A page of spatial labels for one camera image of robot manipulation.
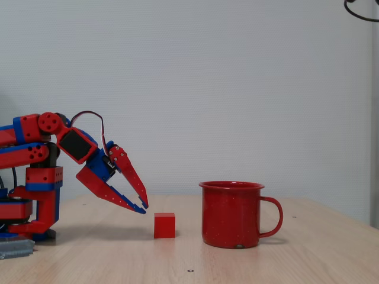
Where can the blue gripper, black servo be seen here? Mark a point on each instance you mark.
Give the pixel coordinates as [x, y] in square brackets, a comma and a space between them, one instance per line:
[99, 171]

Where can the small red block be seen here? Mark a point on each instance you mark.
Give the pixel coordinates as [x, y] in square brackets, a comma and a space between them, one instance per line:
[164, 226]

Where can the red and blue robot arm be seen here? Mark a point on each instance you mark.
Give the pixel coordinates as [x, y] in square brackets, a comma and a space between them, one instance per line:
[44, 177]

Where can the red enamel mug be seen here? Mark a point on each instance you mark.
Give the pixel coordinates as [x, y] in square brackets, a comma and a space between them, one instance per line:
[231, 216]

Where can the grey taped table clamp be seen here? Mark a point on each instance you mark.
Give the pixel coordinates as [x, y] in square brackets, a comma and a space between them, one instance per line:
[14, 248]

